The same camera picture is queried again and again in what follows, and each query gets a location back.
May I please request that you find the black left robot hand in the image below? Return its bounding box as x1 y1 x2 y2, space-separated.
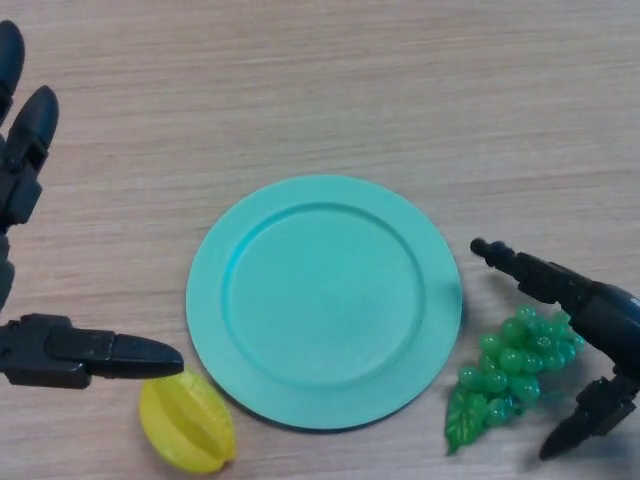
0 19 185 391

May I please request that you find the yellow starfruit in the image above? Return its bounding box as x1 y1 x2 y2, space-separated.
138 369 237 475

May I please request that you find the green grapes bunch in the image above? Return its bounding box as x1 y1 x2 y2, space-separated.
444 304 586 456

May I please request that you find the green round plate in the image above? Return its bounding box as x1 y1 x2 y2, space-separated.
185 173 464 434

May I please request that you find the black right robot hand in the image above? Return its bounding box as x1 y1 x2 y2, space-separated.
469 237 640 461

